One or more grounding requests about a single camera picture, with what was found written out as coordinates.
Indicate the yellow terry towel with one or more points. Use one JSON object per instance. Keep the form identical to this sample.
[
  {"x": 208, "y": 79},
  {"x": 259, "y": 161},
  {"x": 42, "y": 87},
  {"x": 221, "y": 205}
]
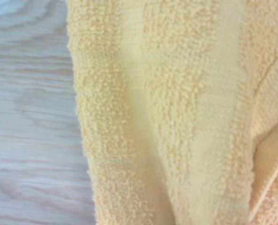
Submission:
[{"x": 176, "y": 112}]

